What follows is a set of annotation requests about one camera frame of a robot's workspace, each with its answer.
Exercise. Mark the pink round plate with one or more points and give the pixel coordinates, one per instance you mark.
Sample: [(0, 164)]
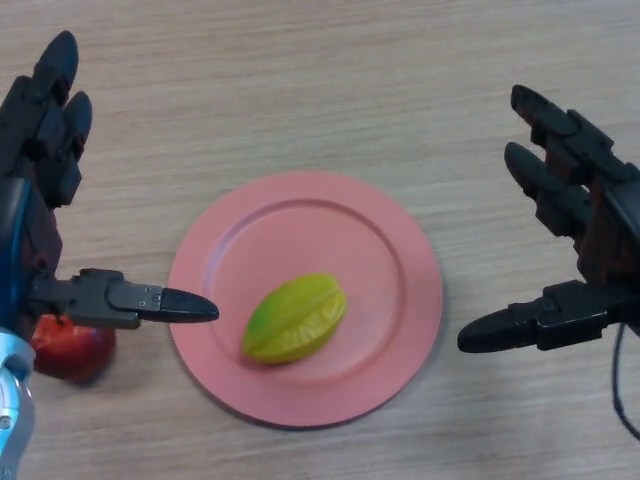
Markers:
[(310, 235)]

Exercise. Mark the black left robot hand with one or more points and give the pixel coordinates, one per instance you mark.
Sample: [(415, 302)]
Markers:
[(85, 297)]

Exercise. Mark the red apple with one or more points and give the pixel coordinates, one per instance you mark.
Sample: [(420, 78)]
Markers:
[(75, 355)]

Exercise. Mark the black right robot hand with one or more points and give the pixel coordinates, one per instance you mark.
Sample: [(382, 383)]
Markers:
[(575, 310)]

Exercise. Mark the yellow starfruit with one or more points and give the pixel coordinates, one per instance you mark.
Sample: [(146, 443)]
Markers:
[(295, 320)]

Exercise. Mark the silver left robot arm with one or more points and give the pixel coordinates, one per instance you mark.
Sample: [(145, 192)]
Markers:
[(12, 400)]

